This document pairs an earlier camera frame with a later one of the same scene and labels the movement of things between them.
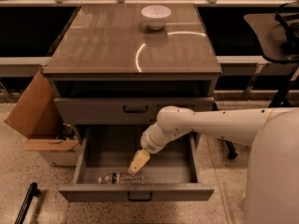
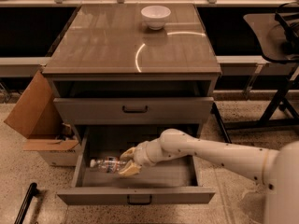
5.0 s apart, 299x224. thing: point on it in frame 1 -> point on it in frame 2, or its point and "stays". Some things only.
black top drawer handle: x=135 y=111 stays
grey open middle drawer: x=171 y=174 stays
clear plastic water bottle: x=121 y=178 -> x=108 y=164
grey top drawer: x=121 y=110 stays
